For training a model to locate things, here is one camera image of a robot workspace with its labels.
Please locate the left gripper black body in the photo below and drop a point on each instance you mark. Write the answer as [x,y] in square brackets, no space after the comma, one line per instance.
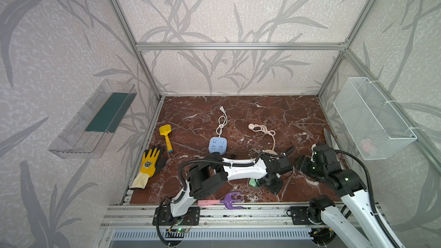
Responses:
[282,165]

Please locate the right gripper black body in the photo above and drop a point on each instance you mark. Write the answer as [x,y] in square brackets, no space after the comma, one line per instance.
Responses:
[304,162]

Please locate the light green plug cube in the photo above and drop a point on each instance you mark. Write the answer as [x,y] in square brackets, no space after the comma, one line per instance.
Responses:
[253,183]

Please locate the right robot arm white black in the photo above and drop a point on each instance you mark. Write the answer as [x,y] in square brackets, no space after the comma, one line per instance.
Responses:
[357,196]

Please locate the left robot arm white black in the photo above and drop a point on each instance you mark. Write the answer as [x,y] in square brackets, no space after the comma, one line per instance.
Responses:
[203,177]

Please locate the pink item in basket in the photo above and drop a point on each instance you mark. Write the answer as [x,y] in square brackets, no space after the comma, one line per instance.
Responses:
[367,145]

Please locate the purple pink toy rake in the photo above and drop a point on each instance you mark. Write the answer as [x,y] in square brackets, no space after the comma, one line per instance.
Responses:
[228,201]

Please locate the blue square power strip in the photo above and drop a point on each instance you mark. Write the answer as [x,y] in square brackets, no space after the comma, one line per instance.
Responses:
[218,145]

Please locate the yellow toy shovel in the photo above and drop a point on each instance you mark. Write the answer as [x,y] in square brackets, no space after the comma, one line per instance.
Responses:
[165,130]

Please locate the yellow black work glove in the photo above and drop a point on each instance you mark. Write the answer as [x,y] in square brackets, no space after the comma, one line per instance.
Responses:
[152,163]

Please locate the green sponge in bin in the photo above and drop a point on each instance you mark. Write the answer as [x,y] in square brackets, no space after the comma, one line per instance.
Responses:
[111,113]

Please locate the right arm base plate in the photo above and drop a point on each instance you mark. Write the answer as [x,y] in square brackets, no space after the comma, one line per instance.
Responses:
[303,215]

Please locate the white wire mesh basket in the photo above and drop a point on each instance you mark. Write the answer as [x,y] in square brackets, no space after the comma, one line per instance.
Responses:
[367,113]

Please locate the aluminium front rail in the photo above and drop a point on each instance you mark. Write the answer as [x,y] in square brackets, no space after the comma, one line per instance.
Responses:
[253,215]

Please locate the clear plastic wall bin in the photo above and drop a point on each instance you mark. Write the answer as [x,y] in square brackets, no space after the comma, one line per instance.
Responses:
[74,142]

